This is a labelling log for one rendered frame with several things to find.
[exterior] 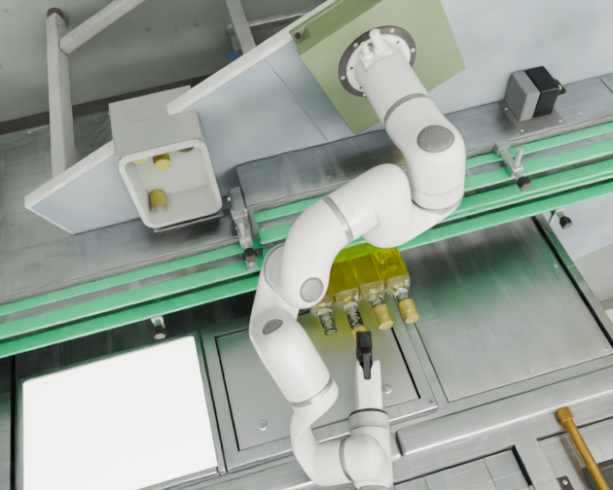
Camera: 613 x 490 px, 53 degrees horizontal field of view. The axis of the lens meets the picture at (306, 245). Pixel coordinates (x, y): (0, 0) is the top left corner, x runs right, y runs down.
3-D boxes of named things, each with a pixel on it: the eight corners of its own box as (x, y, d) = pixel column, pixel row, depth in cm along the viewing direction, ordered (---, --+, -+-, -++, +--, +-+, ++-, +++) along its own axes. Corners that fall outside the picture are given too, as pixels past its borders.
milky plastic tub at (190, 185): (142, 201, 138) (147, 230, 134) (110, 130, 120) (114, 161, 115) (217, 183, 140) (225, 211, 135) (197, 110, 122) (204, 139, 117)
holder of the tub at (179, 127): (149, 214, 143) (154, 239, 139) (111, 128, 120) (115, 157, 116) (221, 195, 145) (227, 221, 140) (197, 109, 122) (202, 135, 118)
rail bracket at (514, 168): (488, 150, 138) (516, 193, 130) (495, 126, 132) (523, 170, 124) (505, 146, 138) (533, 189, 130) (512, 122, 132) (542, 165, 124)
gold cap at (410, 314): (409, 296, 131) (415, 313, 128) (414, 300, 133) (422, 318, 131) (394, 303, 132) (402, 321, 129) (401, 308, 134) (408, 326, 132)
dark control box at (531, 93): (503, 98, 144) (519, 122, 139) (510, 71, 137) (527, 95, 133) (535, 90, 145) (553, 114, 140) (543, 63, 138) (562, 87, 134)
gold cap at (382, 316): (371, 314, 133) (378, 332, 130) (372, 306, 130) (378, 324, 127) (386, 310, 133) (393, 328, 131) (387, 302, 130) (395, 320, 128)
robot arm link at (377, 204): (350, 223, 92) (362, 276, 105) (479, 145, 95) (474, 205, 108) (318, 184, 97) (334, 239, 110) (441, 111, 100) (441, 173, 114)
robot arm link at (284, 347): (377, 355, 100) (345, 325, 114) (317, 248, 93) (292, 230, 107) (292, 410, 98) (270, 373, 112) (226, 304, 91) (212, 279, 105)
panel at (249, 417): (21, 383, 143) (21, 535, 124) (16, 378, 141) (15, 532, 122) (385, 284, 153) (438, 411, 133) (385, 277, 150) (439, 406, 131)
